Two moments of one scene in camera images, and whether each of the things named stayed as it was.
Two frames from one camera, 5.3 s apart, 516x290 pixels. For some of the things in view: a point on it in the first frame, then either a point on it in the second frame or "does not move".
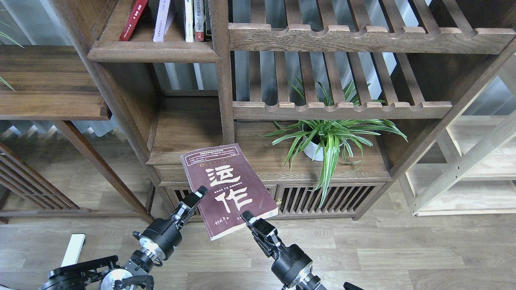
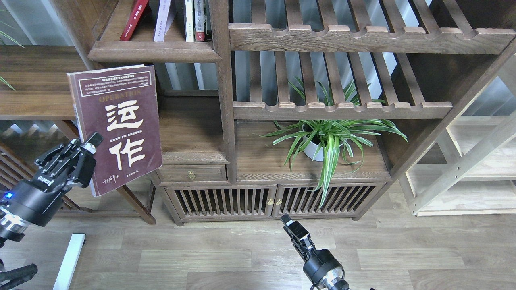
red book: (138, 7) does not move
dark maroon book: (234, 185) → (120, 103)
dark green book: (207, 31) does not move
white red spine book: (198, 15) does not move
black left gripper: (161, 236) → (34, 201)
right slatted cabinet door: (343, 198) does not move
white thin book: (189, 21) does not move
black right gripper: (292, 264) → (321, 269)
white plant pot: (313, 151) does not move
